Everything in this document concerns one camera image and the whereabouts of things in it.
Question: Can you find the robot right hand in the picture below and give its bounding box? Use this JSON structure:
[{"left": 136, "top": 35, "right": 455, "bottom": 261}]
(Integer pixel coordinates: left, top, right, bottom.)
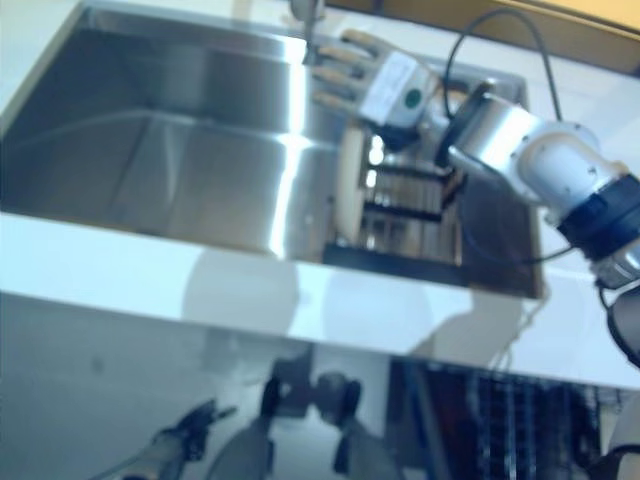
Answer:
[{"left": 312, "top": 28, "right": 434, "bottom": 126}]

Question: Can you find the white cabinet door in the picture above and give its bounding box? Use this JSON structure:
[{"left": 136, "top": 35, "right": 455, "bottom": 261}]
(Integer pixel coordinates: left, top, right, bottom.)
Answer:
[{"left": 0, "top": 292, "right": 396, "bottom": 480}]

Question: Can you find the black sink dish rack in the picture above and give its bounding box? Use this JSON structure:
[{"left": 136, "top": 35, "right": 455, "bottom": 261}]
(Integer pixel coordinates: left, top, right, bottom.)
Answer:
[{"left": 322, "top": 149, "right": 472, "bottom": 290}]

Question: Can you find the chrome pull-down faucet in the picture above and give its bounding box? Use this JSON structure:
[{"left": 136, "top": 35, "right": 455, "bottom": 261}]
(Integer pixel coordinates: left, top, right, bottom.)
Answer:
[{"left": 289, "top": 0, "right": 327, "bottom": 67}]

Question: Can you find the black wire dishwasher rack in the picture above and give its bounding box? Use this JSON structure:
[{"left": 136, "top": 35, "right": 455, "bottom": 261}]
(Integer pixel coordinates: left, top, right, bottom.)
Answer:
[{"left": 394, "top": 362, "right": 622, "bottom": 480}]

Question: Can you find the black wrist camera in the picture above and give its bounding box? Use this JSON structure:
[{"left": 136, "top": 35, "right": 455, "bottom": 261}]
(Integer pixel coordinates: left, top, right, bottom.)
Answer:
[{"left": 372, "top": 118, "right": 422, "bottom": 152}]

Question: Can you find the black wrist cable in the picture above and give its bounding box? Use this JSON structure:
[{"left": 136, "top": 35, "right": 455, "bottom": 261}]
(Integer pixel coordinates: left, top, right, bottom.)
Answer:
[{"left": 442, "top": 7, "right": 565, "bottom": 126}]

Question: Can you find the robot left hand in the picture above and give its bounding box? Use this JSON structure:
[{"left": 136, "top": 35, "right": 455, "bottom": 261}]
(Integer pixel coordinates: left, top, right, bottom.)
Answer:
[{"left": 163, "top": 398, "right": 239, "bottom": 455}]

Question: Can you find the cream ceramic plate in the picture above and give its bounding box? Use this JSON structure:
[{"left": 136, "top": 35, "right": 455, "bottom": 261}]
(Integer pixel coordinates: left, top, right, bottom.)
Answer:
[{"left": 335, "top": 127, "right": 370, "bottom": 242}]

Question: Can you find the stainless steel sink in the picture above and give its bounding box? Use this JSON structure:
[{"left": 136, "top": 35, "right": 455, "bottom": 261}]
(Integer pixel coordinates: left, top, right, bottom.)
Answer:
[{"left": 0, "top": 4, "right": 547, "bottom": 302}]

